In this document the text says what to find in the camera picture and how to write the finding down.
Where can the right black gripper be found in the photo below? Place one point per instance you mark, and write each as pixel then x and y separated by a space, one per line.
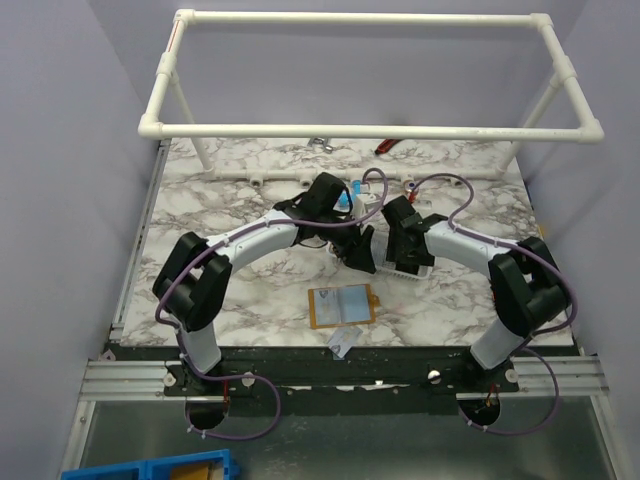
pixel 396 245

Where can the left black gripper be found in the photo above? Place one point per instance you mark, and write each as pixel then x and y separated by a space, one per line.
pixel 355 250

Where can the tan leather card holder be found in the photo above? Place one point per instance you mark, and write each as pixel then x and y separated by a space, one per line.
pixel 331 307

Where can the white credit card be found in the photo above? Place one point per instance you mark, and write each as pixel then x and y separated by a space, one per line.
pixel 342 340

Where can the white plastic basket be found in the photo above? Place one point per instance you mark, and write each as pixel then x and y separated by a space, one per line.
pixel 364 250

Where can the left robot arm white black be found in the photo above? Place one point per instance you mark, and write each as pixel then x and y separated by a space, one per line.
pixel 193 282

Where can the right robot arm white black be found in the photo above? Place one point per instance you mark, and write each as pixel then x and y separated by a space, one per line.
pixel 524 280

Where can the blue pipe valve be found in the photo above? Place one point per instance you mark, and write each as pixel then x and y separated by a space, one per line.
pixel 347 198

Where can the metal clamp fitting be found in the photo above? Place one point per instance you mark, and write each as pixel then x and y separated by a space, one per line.
pixel 322 143

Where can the gold pipe valve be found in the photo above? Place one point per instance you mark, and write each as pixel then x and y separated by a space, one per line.
pixel 409 186

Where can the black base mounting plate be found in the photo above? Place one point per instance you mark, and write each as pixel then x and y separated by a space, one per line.
pixel 309 381

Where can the blue plastic bin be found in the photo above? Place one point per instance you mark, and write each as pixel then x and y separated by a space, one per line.
pixel 159 468

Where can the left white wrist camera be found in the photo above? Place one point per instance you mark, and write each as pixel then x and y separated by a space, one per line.
pixel 364 204

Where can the red handled tool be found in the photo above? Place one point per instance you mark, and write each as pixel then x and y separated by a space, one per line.
pixel 385 146

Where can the white PVC pipe frame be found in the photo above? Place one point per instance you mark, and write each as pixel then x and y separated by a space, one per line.
pixel 168 114

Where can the aluminium rail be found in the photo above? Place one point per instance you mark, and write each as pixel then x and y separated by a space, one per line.
pixel 117 381

